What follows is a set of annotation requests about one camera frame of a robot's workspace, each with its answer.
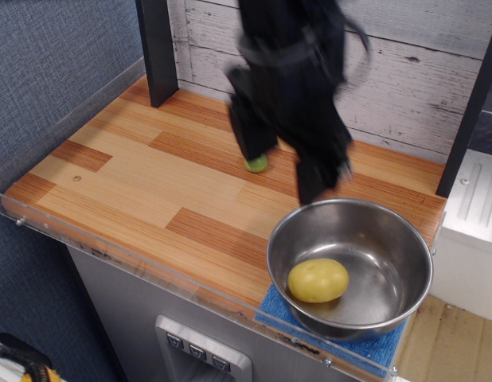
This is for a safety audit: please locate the black left vertical post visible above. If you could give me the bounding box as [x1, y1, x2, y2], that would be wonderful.
[135, 0, 179, 107]

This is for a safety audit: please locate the black right vertical post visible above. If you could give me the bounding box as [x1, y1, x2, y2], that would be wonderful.
[435, 34, 492, 197]

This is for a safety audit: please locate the white toy sink unit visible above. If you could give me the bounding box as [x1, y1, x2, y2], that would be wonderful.
[430, 150, 492, 321]

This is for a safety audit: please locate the silver dispenser panel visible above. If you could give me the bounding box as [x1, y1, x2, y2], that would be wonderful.
[155, 315, 253, 381]

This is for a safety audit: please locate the green handled grey spatula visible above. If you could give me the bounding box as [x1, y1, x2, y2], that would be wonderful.
[244, 154, 268, 173]

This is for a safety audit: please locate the grey toy fridge cabinet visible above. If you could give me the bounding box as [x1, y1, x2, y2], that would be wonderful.
[69, 248, 385, 381]

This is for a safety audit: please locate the stainless steel pot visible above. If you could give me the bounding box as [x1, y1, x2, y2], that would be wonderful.
[266, 198, 433, 341]

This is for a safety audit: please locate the clear acrylic guard rail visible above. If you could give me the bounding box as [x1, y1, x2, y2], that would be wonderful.
[0, 59, 447, 382]

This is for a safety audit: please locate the yellow potato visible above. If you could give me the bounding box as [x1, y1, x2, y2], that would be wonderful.
[287, 259, 349, 303]

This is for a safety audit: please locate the black braided hose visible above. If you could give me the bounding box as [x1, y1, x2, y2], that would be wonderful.
[0, 342, 52, 382]

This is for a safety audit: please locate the black vertical post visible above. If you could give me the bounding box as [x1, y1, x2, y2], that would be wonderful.
[135, 0, 179, 107]
[435, 34, 492, 197]

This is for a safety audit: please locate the blue cloth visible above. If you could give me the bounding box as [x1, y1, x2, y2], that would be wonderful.
[255, 286, 404, 380]

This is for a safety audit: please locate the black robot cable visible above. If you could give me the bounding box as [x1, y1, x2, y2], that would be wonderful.
[341, 14, 373, 53]

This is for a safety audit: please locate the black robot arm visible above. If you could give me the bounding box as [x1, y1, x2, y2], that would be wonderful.
[227, 1, 352, 205]

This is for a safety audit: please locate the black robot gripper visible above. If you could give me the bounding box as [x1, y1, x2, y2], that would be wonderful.
[228, 23, 352, 205]

